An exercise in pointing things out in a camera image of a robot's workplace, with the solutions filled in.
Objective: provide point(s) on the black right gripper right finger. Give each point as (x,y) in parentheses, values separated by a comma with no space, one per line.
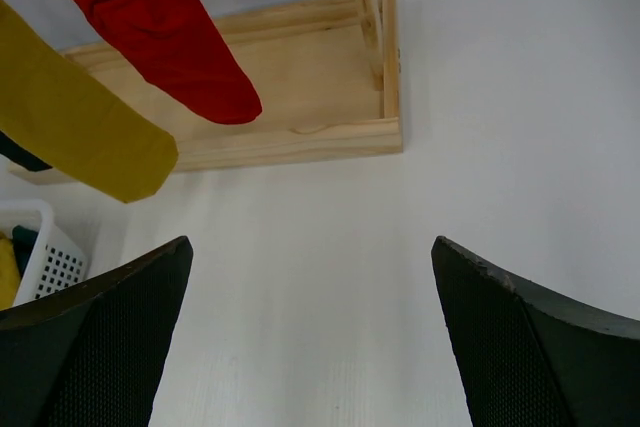
(529,356)

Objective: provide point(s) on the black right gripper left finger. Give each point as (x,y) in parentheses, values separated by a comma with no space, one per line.
(93,354)

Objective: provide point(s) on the dark teal sock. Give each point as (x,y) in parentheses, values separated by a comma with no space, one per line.
(12,151)

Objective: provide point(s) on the mustard yellow sock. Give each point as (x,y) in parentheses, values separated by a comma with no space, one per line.
(56,111)

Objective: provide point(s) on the red sock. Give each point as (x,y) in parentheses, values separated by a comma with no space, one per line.
(175,46)

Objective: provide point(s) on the pile of socks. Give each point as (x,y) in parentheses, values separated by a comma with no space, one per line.
(16,251)

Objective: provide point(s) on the wooden hanger stand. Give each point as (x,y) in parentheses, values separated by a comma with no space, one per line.
(326,72)

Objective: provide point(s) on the white plastic basket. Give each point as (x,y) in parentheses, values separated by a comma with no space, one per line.
(55,262)

